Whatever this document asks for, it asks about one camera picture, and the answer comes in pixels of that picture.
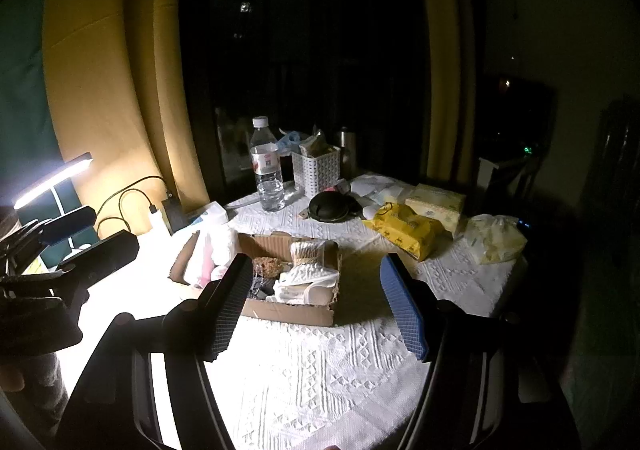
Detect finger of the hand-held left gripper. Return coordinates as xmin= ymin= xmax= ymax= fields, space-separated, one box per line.
xmin=39 ymin=207 xmax=97 ymax=246
xmin=60 ymin=230 xmax=141 ymax=287

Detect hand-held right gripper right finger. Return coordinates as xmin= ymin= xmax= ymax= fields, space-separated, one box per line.
xmin=380 ymin=253 xmax=581 ymax=450

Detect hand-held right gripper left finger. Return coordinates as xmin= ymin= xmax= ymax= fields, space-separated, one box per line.
xmin=55 ymin=253 xmax=254 ymax=450

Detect pink plush keychain toy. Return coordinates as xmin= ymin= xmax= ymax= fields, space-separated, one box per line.
xmin=197 ymin=230 xmax=223 ymax=288

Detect brown plush keychain toy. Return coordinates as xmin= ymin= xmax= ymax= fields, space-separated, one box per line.
xmin=251 ymin=255 xmax=282 ymax=281

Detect white fluffy plush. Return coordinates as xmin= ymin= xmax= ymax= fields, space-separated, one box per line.
xmin=210 ymin=225 xmax=241 ymax=266

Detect white grey sock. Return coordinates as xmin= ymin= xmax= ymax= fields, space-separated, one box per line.
xmin=265 ymin=283 xmax=313 ymax=305

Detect cardboard box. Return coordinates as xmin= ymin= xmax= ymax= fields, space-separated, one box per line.
xmin=169 ymin=229 xmax=343 ymax=327

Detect white knitted sock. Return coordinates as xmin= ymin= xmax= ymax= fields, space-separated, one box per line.
xmin=277 ymin=264 xmax=341 ymax=291

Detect beige striped sock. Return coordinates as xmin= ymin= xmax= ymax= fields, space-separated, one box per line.
xmin=289 ymin=240 xmax=328 ymax=267

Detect person's left forearm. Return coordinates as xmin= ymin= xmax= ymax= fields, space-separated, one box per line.
xmin=0 ymin=350 xmax=71 ymax=436

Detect dark grey sock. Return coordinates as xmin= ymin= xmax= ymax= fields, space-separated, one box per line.
xmin=246 ymin=277 xmax=276 ymax=302

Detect desk lamp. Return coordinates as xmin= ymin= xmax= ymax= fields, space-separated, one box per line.
xmin=12 ymin=153 xmax=94 ymax=211

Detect white power bank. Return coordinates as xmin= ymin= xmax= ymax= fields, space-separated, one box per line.
xmin=149 ymin=209 xmax=173 ymax=237

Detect yellow wet wipes pack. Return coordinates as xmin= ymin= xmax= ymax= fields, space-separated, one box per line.
xmin=361 ymin=201 xmax=445 ymax=262

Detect black charger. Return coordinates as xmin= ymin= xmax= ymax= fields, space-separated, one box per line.
xmin=160 ymin=197 xmax=190 ymax=231

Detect white tissue pack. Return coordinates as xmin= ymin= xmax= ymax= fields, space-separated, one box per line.
xmin=192 ymin=201 xmax=229 ymax=231

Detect pale yellow tissue box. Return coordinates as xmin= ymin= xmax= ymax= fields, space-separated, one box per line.
xmin=404 ymin=183 xmax=467 ymax=237

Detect pale yellow plastic packet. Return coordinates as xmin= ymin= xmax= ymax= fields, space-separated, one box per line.
xmin=462 ymin=213 xmax=529 ymax=265

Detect white plastic packets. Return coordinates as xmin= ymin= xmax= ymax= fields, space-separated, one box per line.
xmin=350 ymin=174 xmax=416 ymax=206

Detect black round case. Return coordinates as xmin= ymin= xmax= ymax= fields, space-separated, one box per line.
xmin=308 ymin=191 xmax=362 ymax=222

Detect clear water bottle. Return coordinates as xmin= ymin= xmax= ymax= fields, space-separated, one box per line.
xmin=249 ymin=115 xmax=287 ymax=212

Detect yellow curtain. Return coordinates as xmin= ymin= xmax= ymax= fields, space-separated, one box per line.
xmin=412 ymin=0 xmax=483 ymax=181
xmin=42 ymin=0 xmax=211 ymax=231

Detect white woven basket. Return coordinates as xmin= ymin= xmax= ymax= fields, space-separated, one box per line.
xmin=291 ymin=144 xmax=342 ymax=199

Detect white chair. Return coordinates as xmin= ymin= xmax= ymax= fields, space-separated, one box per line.
xmin=477 ymin=150 xmax=543 ymax=196

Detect metal flask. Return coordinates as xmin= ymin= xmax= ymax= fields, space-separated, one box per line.
xmin=337 ymin=126 xmax=355 ymax=178

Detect blue plastic bag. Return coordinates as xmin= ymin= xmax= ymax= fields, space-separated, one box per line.
xmin=276 ymin=129 xmax=303 ymax=153

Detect brown paper packet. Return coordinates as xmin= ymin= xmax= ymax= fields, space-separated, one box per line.
xmin=299 ymin=127 xmax=335 ymax=157

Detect black cable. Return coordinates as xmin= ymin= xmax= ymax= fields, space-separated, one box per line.
xmin=95 ymin=175 xmax=171 ymax=236

